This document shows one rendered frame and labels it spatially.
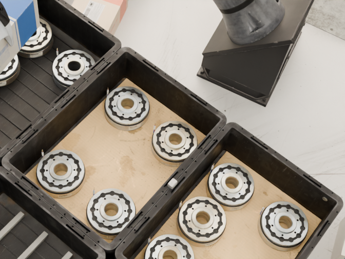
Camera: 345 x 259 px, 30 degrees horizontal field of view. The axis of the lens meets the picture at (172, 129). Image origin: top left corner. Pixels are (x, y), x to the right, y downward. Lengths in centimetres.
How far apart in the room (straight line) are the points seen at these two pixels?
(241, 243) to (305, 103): 51
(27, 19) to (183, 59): 58
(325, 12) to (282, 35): 143
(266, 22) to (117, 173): 50
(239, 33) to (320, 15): 138
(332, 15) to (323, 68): 111
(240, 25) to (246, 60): 11
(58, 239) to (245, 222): 40
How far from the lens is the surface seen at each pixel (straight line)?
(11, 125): 150
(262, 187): 146
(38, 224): 139
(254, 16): 154
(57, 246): 137
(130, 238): 127
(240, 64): 163
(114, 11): 175
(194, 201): 138
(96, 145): 146
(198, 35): 182
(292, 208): 142
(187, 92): 143
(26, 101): 153
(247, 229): 141
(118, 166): 144
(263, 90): 168
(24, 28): 131
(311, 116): 174
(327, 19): 292
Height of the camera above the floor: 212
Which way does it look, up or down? 60 degrees down
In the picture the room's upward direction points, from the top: 12 degrees clockwise
